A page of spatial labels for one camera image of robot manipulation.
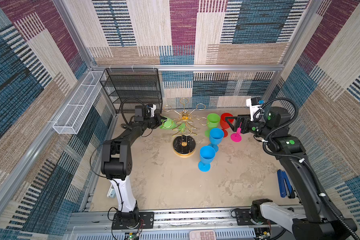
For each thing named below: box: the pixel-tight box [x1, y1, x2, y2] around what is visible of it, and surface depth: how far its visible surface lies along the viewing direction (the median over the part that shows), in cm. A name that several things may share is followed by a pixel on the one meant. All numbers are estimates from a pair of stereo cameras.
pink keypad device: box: [189, 229, 217, 240], surface depth 70 cm
